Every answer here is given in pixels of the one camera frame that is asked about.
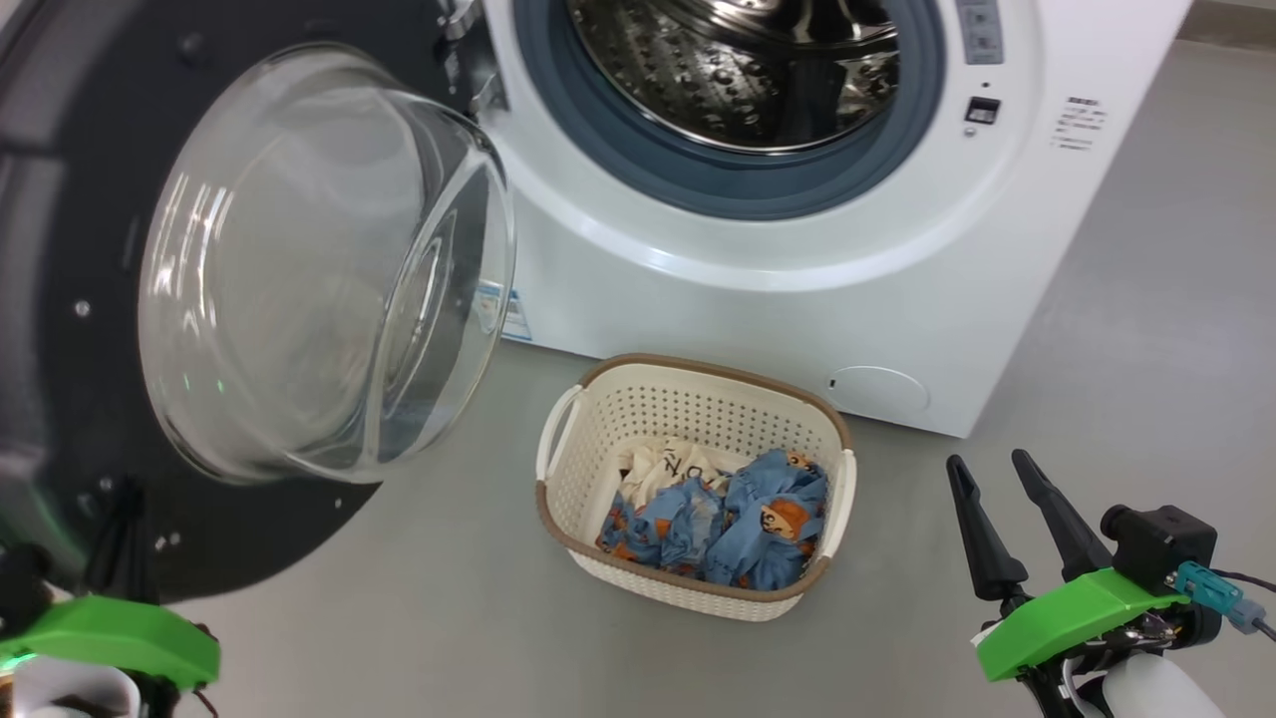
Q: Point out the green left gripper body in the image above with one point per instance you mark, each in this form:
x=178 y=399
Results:
x=110 y=633

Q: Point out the black text notice sticker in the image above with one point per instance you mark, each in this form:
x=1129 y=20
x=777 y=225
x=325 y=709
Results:
x=1079 y=123

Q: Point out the cream perforated laundry basket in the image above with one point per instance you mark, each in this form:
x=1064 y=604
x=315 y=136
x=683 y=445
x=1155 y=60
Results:
x=688 y=404

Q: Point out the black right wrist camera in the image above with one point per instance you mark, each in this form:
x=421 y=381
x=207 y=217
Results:
x=1161 y=543

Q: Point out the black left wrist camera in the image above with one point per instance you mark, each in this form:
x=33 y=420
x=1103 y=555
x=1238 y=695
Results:
x=20 y=588

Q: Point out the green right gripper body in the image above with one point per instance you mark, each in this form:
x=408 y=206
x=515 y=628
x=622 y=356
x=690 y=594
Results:
x=1057 y=623

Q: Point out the white front-load washing machine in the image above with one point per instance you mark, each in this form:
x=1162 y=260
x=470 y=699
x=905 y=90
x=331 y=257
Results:
x=797 y=299

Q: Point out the round white filter cover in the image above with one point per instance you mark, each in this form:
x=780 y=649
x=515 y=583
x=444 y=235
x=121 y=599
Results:
x=877 y=391

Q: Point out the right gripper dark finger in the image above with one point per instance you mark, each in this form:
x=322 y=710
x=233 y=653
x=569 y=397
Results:
x=987 y=558
x=1072 y=538

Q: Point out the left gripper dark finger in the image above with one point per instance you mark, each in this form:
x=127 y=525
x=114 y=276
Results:
x=120 y=548

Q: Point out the blue bear patterned garment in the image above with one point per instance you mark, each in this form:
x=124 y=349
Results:
x=773 y=529

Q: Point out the grey warning label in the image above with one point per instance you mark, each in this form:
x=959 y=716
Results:
x=980 y=30

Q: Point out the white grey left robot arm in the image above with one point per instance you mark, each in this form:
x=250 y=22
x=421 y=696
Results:
x=70 y=693

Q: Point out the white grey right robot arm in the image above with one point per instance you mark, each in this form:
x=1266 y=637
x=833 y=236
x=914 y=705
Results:
x=1146 y=693

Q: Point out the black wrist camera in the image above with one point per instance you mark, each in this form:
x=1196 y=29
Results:
x=20 y=588
x=1161 y=543

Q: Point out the cream and blue garment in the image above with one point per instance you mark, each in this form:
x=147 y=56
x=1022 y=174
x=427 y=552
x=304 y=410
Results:
x=663 y=464

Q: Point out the silver door hinge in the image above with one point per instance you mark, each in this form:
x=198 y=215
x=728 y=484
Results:
x=469 y=50

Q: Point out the black round glass washer door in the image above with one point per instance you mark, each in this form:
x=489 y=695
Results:
x=90 y=199

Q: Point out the blue energy label sticker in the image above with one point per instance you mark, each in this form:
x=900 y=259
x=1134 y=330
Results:
x=513 y=314

